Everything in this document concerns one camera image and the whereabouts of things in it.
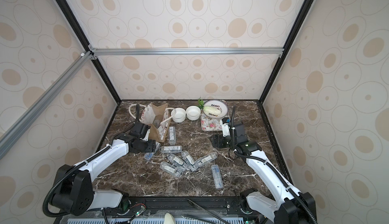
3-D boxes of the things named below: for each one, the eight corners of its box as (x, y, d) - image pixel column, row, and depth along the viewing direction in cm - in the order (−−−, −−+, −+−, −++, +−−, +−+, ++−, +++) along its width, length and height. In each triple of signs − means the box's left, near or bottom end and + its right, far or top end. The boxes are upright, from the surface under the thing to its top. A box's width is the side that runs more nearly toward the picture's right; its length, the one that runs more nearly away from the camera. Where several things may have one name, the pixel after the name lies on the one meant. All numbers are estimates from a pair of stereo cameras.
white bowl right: (185, 120, 110) (185, 116, 106) (186, 109, 117) (186, 105, 113) (200, 120, 110) (200, 116, 106) (200, 109, 117) (200, 105, 113)
